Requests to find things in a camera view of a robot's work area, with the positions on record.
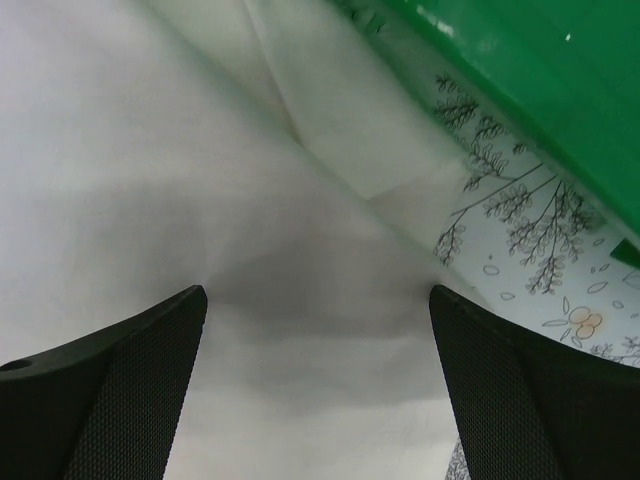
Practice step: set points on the floral table mat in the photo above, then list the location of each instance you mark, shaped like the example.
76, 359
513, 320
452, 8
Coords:
528, 239

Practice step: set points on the green plastic tray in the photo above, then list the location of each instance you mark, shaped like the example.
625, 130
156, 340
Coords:
563, 76

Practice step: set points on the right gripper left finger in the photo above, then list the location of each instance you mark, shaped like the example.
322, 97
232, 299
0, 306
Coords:
107, 405

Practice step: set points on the white t shirt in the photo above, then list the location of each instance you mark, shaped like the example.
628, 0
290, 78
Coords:
258, 152

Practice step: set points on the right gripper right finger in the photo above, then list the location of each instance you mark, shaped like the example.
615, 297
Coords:
528, 407

